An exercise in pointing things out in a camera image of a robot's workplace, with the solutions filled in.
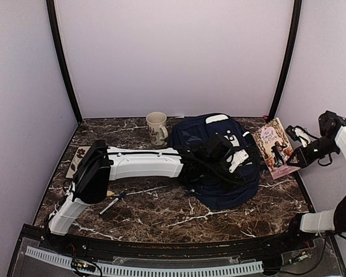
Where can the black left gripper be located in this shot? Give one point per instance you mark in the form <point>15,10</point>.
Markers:
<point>237,176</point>

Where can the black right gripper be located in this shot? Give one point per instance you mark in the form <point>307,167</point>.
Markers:
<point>304,161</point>

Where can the navy blue student backpack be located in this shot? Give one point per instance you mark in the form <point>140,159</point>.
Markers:
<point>198,129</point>

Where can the pink Taming of Shrew book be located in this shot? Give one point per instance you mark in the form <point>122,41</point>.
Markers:
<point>275,148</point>

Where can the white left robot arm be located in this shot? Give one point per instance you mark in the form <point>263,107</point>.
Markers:
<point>103,164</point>

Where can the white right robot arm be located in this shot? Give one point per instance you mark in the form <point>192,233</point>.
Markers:
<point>332,140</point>

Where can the cream seashell mug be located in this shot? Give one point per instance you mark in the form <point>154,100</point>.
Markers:
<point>156,122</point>

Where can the blue capped marker pen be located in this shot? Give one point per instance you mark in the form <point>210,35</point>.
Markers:
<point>121,196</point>

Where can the pink crayon shaped eraser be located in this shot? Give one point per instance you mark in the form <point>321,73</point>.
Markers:
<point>110,192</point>

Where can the black left frame post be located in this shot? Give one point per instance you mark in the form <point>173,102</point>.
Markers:
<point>57,41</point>

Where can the black frame post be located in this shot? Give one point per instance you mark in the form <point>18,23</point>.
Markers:
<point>293,30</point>
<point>57,41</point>

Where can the black front table rail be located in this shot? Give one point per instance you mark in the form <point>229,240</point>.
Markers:
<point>107,249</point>

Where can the black right frame post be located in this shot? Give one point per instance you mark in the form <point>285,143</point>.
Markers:
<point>293,30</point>

